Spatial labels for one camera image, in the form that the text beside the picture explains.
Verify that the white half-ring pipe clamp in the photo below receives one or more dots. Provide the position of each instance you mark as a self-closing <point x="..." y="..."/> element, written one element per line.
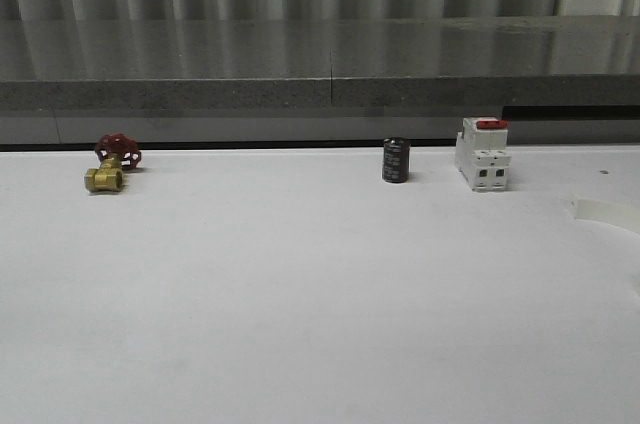
<point x="619" y="215"/>

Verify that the grey stone counter ledge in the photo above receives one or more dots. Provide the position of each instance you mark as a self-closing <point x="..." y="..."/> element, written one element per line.
<point x="435" y="67"/>

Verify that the brass valve red handwheel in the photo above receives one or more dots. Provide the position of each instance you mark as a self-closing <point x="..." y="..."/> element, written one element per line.
<point x="117" y="153"/>

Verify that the black cylindrical capacitor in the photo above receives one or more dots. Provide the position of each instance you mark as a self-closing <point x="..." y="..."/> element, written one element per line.
<point x="396" y="158"/>

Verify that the white circuit breaker red switch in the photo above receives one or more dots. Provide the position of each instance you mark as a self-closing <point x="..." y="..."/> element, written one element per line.
<point x="481" y="153"/>

